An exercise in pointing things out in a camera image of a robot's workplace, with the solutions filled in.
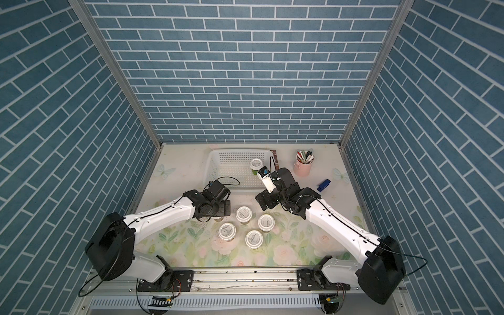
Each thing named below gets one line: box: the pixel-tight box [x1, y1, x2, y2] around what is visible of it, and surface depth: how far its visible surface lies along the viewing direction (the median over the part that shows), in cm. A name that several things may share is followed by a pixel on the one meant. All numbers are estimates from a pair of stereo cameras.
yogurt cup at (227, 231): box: [217, 222, 237, 243], surface depth 81 cm
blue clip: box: [316, 178, 331, 193], surface depth 104 cm
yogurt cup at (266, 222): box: [257, 213, 275, 232], surface depth 84 cm
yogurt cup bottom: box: [244, 229, 264, 250], surface depth 79 cm
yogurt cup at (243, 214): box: [235, 206, 253, 223], surface depth 86 cm
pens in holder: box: [296, 149, 315, 165], surface depth 104 cm
